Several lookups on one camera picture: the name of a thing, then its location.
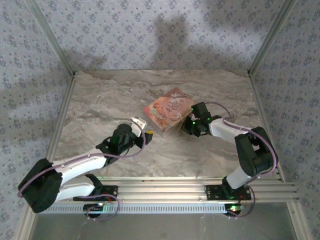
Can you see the aluminium table side rail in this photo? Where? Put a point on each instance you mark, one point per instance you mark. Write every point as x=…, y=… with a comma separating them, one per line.
x=258, y=105
x=64, y=105

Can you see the aluminium frame post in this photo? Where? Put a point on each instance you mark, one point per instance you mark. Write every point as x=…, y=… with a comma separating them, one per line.
x=298, y=222
x=26, y=222
x=270, y=37
x=51, y=37

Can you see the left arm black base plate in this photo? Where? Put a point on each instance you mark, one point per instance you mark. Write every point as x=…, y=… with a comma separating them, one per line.
x=111, y=191

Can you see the aluminium mounting rail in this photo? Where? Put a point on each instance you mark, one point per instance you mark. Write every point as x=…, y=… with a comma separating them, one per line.
x=160, y=190

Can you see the floral patterned fabric backdrop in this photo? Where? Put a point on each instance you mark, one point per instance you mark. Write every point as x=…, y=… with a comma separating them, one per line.
x=15, y=100
x=305, y=100
x=160, y=25

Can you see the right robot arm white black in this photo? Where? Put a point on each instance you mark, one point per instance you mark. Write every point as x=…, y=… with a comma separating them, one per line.
x=222, y=130

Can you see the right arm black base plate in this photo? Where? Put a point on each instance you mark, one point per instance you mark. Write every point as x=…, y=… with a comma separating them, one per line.
x=212, y=192

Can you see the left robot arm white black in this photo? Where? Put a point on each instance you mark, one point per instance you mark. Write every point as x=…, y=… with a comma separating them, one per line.
x=80, y=165

